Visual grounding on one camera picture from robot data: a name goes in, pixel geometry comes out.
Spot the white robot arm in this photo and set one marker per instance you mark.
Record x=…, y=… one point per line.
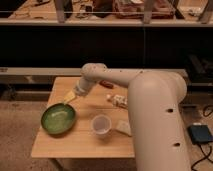
x=153, y=99

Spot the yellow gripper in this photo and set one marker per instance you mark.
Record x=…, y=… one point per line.
x=69, y=97

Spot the green ceramic bowl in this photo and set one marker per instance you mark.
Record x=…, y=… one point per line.
x=58, y=118

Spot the beige sponge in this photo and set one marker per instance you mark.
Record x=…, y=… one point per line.
x=123, y=127

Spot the clear plastic cup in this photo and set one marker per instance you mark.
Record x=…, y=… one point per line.
x=101, y=125

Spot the long shelf bench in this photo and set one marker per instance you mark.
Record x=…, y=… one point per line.
x=18, y=71

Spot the wooden table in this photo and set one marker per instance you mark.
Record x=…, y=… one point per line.
x=80, y=142

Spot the brown sausage toy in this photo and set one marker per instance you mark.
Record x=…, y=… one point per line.
x=106, y=84

